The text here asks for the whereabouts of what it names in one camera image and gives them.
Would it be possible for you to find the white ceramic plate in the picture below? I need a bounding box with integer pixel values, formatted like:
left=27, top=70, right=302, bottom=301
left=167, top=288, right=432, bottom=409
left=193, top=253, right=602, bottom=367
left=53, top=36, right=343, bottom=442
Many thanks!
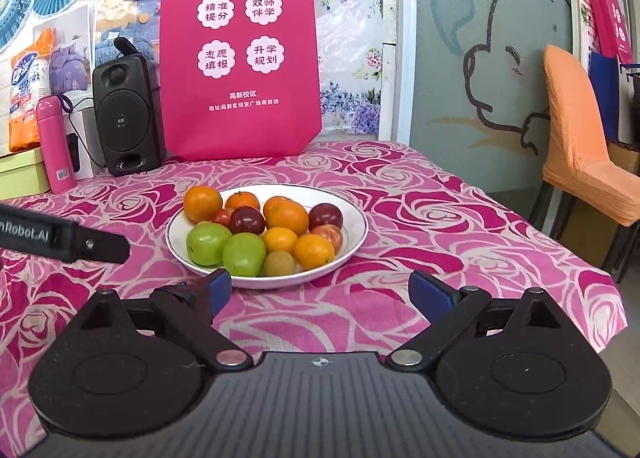
left=165, top=184, right=369, bottom=290

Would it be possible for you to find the small mandarin behind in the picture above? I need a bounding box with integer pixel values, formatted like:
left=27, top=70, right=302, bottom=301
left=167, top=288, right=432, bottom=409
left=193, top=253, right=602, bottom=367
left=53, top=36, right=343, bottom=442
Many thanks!
left=262, top=196, right=288, bottom=217

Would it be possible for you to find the black cable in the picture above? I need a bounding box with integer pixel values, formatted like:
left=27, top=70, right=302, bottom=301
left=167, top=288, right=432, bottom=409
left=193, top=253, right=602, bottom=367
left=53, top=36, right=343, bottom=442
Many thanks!
left=56, top=92, right=109, bottom=170

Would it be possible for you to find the large orange on plate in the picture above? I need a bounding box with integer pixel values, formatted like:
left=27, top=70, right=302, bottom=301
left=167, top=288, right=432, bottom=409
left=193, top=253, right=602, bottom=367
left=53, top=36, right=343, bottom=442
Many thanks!
left=265, top=200, right=309, bottom=237

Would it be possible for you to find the hanging pink bag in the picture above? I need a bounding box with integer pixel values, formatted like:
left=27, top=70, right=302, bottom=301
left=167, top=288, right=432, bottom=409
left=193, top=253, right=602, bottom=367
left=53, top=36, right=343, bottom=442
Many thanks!
left=589, top=0, right=634, bottom=64

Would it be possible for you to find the green apple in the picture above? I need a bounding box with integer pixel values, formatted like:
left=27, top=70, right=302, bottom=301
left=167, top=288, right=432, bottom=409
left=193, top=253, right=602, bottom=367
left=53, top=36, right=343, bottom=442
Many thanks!
left=222, top=233, right=267, bottom=277
left=186, top=222, right=232, bottom=267

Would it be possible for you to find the small red apple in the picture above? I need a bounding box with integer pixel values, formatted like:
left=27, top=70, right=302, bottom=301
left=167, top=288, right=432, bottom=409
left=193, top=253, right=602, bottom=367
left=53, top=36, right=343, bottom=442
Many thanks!
left=212, top=207, right=233, bottom=228

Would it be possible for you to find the blue bag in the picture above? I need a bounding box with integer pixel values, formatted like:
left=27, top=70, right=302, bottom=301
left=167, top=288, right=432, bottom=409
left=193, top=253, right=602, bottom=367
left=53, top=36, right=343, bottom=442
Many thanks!
left=588, top=51, right=620, bottom=140

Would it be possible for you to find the small orange kumquat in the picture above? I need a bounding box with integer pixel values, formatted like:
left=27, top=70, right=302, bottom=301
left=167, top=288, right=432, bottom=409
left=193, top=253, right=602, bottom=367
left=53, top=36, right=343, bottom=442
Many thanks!
left=293, top=233, right=335, bottom=270

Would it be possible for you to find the white box behind bottle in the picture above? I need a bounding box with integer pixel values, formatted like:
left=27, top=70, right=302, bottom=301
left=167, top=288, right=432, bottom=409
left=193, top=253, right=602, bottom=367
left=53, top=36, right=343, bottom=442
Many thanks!
left=63, top=90, right=105, bottom=181

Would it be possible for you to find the black speaker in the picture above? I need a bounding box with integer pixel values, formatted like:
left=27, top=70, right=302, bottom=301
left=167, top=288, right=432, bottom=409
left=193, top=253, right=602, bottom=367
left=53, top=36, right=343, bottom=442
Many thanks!
left=92, top=36, right=166, bottom=176

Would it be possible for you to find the orange chair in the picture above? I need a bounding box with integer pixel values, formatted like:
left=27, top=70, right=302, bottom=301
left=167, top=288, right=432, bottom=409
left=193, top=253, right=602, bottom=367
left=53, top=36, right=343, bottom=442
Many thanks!
left=529, top=45, right=639, bottom=281

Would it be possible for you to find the dark red apple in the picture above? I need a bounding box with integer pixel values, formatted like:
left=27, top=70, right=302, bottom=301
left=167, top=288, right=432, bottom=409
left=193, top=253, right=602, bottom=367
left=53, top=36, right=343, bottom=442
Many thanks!
left=229, top=205, right=266, bottom=236

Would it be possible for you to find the brown longan fruit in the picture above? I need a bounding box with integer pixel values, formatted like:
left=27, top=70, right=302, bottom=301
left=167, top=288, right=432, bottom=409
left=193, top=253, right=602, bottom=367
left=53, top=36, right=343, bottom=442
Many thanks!
left=262, top=251, right=296, bottom=277

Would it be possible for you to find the pink thermos bottle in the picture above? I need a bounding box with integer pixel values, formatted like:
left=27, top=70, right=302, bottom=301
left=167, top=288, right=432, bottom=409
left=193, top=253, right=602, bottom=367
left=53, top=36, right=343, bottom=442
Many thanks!
left=36, top=96, right=76, bottom=193

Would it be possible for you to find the mandarin with green stem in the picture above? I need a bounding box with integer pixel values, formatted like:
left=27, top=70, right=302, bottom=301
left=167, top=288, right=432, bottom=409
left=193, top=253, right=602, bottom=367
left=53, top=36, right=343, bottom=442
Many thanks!
left=224, top=190, right=262, bottom=212

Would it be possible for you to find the small yellow orange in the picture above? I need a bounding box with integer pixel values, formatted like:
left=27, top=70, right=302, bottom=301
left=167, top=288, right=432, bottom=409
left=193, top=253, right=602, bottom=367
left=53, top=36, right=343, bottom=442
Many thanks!
left=262, top=227, right=298, bottom=255

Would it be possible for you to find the red orange apple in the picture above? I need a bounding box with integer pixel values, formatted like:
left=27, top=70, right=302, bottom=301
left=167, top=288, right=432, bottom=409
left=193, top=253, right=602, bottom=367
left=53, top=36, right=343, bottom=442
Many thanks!
left=311, top=224, right=344, bottom=254

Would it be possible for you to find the pink tote bag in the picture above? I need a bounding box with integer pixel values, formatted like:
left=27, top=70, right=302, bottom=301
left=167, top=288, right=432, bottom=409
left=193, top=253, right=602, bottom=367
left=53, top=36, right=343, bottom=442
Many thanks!
left=160, top=0, right=322, bottom=161

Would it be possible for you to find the orange white snack bag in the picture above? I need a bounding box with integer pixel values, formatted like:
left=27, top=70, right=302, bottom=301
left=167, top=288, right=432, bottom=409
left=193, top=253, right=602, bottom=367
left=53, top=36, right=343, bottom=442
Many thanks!
left=9, top=28, right=55, bottom=152

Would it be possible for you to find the large orange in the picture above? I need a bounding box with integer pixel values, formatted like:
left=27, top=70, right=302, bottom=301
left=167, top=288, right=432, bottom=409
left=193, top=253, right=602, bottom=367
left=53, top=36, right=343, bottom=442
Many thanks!
left=183, top=186, right=222, bottom=224
left=265, top=200, right=309, bottom=237

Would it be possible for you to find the light green box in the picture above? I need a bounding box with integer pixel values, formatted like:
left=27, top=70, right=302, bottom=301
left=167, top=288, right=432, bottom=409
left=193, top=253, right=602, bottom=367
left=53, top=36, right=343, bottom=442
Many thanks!
left=0, top=147, right=50, bottom=200

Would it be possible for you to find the dark red plum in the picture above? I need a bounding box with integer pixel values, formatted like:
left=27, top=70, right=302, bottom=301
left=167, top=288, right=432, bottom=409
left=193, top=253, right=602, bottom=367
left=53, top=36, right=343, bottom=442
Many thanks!
left=308, top=203, right=343, bottom=230

